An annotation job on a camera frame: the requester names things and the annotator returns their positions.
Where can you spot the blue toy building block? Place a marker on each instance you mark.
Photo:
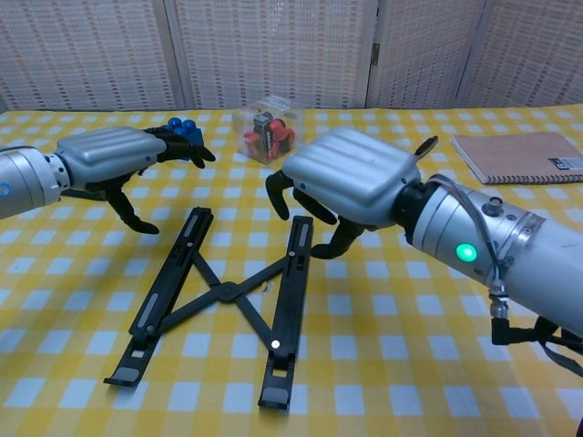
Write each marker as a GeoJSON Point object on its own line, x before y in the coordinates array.
{"type": "Point", "coordinates": [175, 123]}

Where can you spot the woven bamboo folding screen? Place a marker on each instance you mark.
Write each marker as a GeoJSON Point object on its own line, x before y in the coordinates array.
{"type": "Point", "coordinates": [273, 54]}

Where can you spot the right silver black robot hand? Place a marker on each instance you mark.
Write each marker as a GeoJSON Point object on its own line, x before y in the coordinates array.
{"type": "Point", "coordinates": [350, 173]}

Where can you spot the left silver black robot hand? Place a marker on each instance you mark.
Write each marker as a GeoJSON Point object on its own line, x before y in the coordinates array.
{"type": "Point", "coordinates": [109, 155]}

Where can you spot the brown spiral notebook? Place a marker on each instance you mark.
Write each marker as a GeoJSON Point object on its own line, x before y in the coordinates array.
{"type": "Point", "coordinates": [510, 155]}

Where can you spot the yellow white checked tablecloth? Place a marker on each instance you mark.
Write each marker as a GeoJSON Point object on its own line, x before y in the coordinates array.
{"type": "Point", "coordinates": [410, 364]}

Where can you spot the clear plastic box with toys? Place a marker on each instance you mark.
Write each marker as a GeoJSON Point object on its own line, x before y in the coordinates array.
{"type": "Point", "coordinates": [268, 136]}

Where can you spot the black folding laptop stand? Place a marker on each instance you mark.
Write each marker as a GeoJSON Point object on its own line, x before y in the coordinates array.
{"type": "Point", "coordinates": [228, 291]}

